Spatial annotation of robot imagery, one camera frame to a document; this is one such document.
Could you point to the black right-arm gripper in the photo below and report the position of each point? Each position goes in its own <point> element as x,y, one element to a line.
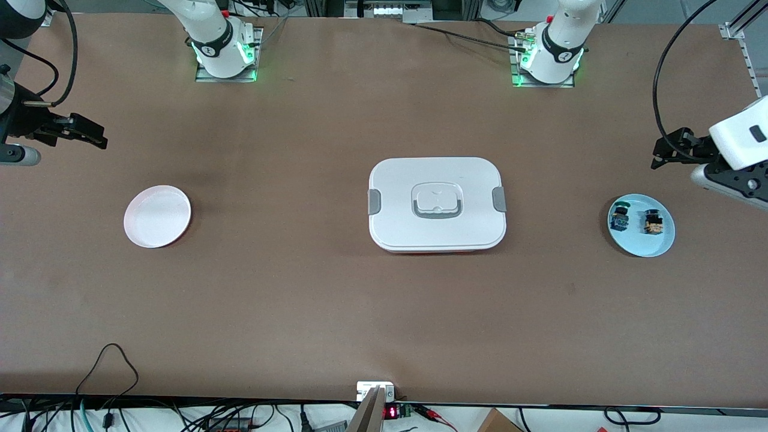
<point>23,122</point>

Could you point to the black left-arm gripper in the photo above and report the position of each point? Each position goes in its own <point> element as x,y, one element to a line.
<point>696,147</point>

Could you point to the orange push-button switch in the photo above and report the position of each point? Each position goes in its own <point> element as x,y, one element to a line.
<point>654,222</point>

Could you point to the white lunch box grey clips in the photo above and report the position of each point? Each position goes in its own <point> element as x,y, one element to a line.
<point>438,228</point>

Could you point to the brown cardboard box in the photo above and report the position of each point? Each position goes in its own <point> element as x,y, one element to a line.
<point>498,422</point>

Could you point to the light blue round plate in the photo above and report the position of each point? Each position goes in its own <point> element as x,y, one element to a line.
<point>636,240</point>

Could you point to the pink round plate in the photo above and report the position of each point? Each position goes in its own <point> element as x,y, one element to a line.
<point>157,217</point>

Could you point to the white lit power strip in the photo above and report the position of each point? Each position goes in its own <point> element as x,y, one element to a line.
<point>390,9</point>

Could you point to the small white clamp block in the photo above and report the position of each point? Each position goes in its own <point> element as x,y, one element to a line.
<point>369,387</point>

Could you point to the red digit display module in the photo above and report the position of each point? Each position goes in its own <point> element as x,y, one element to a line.
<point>393,412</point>

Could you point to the aluminium profile bar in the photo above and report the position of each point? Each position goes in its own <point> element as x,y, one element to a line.
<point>369,414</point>

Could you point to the green push-button switch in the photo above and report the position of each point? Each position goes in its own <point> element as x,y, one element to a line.
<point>620,219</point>

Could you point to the aluminium corner bracket rail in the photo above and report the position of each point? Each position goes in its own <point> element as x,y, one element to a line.
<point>741,45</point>

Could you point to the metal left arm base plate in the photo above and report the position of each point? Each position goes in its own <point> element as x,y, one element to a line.
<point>543,85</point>

